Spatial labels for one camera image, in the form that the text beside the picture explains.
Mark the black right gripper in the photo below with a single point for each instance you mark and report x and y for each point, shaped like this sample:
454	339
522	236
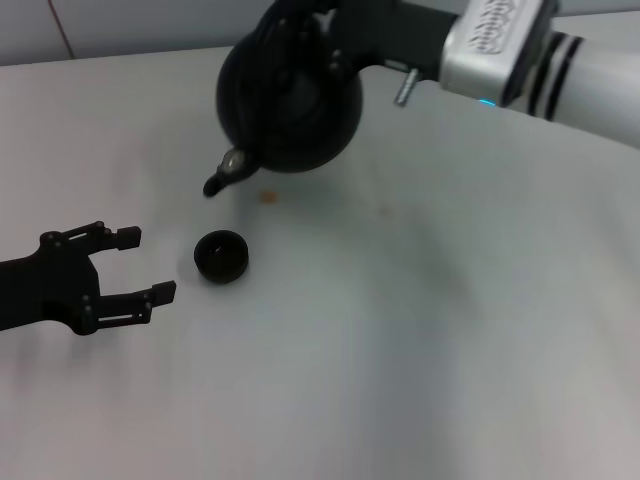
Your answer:
395	35

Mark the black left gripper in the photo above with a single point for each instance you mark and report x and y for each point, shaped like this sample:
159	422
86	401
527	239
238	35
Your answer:
50	285

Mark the small black teacup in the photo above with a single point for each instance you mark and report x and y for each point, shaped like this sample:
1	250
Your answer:
220	270

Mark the brown tea drop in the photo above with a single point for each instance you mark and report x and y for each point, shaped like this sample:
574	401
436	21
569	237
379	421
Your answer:
269	197

